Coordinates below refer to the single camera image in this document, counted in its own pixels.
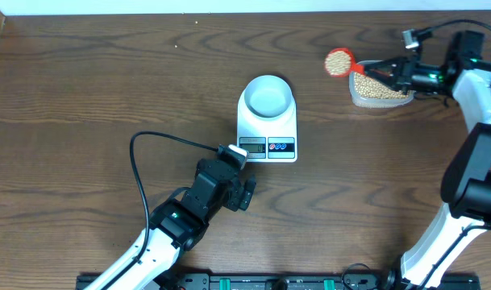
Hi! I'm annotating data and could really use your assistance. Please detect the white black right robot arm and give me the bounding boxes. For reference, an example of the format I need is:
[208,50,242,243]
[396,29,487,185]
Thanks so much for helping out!
[364,29,491,289]

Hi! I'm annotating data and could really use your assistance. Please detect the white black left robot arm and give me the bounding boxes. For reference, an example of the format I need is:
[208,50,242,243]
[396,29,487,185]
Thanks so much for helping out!
[86,159,256,290]

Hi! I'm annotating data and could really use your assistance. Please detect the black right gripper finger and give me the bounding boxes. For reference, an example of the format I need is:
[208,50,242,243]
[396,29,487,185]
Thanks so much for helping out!
[365,72,409,93]
[364,56,409,73]

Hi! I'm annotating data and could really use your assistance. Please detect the clear plastic container of beans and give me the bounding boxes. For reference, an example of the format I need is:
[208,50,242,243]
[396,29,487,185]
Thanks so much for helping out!
[349,71,414,109]

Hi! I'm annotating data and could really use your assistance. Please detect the white digital kitchen scale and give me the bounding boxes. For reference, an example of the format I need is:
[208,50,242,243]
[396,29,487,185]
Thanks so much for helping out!
[236,91,298,163]

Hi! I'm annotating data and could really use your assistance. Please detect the red measuring scoop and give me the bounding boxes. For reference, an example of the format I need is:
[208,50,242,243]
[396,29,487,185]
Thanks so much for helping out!
[323,47,391,78]

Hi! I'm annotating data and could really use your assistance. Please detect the grey round bowl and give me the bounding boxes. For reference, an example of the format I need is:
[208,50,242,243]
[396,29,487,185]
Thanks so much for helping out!
[243,75,294,118]

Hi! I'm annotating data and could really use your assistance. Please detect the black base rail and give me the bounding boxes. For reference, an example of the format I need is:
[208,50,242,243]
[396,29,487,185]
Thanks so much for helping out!
[75,272,482,290]

